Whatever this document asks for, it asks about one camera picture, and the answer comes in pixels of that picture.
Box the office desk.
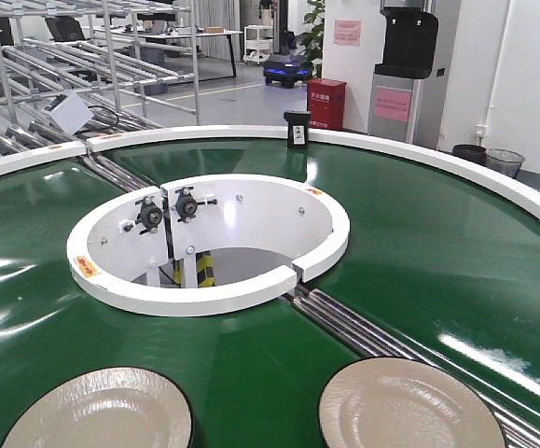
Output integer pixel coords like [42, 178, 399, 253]
[110, 26, 242, 81]

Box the grey water dispenser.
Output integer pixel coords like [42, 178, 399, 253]
[368, 1, 438, 143]

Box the grey mesh waste bin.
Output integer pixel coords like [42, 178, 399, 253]
[486, 148, 525, 178]

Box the black mesh waste bin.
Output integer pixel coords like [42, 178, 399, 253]
[451, 144, 486, 166]

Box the white outer conveyor rim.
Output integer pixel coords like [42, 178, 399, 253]
[0, 125, 540, 220]

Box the white inner conveyor ring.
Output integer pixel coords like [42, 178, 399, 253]
[66, 173, 352, 318]

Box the right black bearing mount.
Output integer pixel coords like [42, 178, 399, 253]
[173, 187, 217, 223]

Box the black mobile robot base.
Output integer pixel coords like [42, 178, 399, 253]
[263, 53, 312, 89]

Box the white box on rack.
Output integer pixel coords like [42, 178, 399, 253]
[42, 91, 94, 134]

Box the metal roller rack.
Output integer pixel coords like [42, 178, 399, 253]
[0, 1, 200, 158]

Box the black sensor box on rim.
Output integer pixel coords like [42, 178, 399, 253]
[284, 110, 312, 149]

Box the green leafy plant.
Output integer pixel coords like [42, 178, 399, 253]
[299, 0, 325, 77]

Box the black bearing mount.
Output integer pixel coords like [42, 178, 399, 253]
[135, 196, 163, 234]
[173, 187, 217, 223]

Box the beige textured plate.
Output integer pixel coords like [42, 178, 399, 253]
[3, 367, 194, 447]
[318, 357, 506, 447]

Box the white rolling cart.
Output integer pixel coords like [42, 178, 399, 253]
[242, 25, 273, 64]

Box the red fire extinguisher box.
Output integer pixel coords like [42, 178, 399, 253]
[307, 78, 346, 131]

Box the pink wall notice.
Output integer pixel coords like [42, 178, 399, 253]
[333, 20, 362, 47]

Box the left black bearing mount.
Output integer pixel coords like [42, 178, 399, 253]
[135, 196, 163, 234]

